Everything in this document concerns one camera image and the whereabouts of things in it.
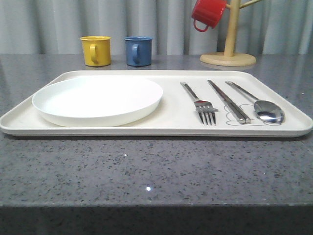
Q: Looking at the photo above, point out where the red mug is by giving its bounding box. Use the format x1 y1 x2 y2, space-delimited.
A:
191 0 227 32

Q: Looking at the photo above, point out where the cream rabbit serving tray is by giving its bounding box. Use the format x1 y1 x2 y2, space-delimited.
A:
0 70 313 138

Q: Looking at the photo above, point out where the grey curtain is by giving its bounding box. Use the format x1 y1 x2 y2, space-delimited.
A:
0 0 313 55

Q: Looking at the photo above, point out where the silver fork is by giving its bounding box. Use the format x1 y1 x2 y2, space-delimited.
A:
180 82 218 126

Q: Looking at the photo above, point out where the silver spoon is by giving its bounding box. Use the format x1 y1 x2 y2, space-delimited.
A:
226 81 285 124

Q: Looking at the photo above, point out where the blue mug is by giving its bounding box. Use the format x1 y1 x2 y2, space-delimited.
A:
124 36 153 67

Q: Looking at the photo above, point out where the silver chopstick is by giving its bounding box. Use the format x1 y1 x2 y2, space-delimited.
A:
207 80 246 124
209 79 252 123

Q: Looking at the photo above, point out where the yellow mug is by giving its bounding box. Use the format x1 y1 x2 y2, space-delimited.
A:
80 36 111 67

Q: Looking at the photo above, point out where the white round plate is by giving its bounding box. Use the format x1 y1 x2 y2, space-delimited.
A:
32 76 163 127

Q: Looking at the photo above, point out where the wooden mug tree stand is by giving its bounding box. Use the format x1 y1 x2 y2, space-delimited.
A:
200 0 259 67

